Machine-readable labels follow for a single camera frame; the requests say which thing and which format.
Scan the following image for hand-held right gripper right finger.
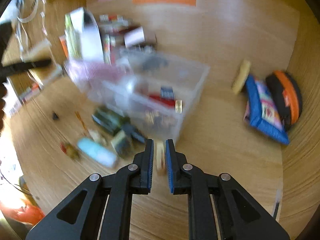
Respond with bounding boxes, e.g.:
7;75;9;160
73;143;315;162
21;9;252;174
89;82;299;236
165;139;290;240

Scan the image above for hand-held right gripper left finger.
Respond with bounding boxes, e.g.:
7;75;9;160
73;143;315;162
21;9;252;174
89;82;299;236
25;139;154;240

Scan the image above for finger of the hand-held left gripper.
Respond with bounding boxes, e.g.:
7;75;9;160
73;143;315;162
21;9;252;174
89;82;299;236
0;59;52;77

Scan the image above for beige tape roll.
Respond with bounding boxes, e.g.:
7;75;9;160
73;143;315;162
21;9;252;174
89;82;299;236
154;141;166;177

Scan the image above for pink striped cloth pouch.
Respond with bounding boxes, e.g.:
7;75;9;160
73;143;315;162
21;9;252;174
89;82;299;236
65;60;130;93

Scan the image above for clear plastic storage bin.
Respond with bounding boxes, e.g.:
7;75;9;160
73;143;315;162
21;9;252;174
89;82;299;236
86;52;210;143

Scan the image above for wooden desktop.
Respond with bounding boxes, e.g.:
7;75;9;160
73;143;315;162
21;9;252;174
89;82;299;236
0;30;300;240

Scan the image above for colourful packet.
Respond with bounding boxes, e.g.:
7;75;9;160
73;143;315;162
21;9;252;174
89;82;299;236
19;84;42;104

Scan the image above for green and cream box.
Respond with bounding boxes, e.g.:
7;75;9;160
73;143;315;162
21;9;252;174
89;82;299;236
111;130;134;159

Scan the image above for black small item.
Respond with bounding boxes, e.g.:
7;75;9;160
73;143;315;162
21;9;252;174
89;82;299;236
122;124;147;144

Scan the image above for orange box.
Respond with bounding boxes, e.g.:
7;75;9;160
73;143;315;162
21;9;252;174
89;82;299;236
59;35;69;58

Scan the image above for white and green box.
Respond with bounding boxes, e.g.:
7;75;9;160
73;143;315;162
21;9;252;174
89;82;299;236
64;14;83;59

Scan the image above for light blue case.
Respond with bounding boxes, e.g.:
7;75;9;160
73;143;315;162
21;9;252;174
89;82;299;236
76;137;118;167

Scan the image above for dark green box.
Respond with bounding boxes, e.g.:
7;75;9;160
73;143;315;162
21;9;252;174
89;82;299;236
92;107;130;135

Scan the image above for red pouch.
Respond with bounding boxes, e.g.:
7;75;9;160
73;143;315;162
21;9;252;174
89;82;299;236
149;94;175;107

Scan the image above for white paper pad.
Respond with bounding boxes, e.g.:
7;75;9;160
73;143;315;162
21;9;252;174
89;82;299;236
70;7;104;62

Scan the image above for blue striped small item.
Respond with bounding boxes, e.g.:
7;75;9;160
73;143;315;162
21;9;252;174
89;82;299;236
160;87;174;99

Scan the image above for red and yellow trinket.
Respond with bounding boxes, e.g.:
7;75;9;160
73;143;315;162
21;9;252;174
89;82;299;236
60;142;80;159

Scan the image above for stack of books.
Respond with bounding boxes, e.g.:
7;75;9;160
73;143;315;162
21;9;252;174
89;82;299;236
99;14;140;64

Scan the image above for blue zip pouch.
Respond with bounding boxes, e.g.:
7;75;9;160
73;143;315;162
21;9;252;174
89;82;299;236
244;75;290;145

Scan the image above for beige cylinder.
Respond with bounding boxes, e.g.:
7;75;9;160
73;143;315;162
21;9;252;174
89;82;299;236
231;60;251;95

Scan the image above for small white box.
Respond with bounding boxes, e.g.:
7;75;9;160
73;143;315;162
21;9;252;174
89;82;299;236
124;27;145;48

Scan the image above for orange object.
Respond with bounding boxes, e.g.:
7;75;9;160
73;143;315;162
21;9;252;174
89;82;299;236
0;201;45;227

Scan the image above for orange and black round case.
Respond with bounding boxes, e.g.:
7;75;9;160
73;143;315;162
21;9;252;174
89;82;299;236
265;70;303;132

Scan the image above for white cable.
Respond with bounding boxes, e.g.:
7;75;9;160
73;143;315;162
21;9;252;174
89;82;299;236
15;0;48;55

